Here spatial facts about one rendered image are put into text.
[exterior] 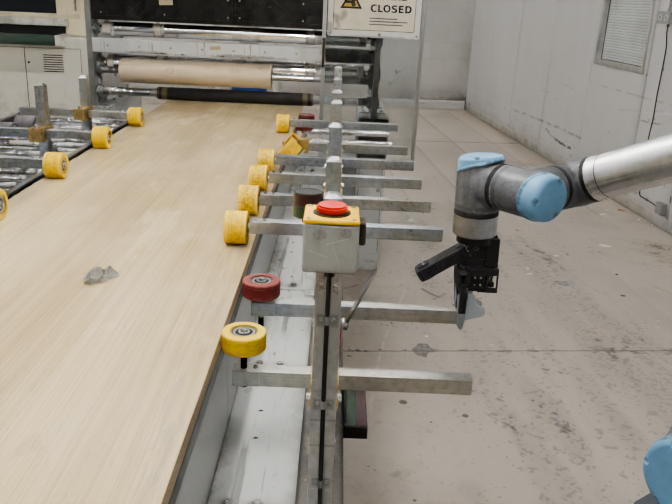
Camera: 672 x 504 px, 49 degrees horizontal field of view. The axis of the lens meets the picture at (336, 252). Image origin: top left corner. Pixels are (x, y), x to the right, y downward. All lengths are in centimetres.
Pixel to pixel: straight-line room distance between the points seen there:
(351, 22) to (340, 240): 306
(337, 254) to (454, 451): 184
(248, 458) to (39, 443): 53
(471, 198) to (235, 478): 70
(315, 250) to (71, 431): 43
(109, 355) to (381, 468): 145
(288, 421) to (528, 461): 128
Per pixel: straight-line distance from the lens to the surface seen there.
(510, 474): 263
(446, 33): 1068
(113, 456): 104
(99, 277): 161
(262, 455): 151
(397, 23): 394
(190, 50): 404
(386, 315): 158
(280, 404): 167
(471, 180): 147
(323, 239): 91
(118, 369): 125
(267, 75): 400
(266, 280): 157
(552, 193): 141
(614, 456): 285
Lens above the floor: 148
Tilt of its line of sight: 19 degrees down
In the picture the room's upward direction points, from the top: 3 degrees clockwise
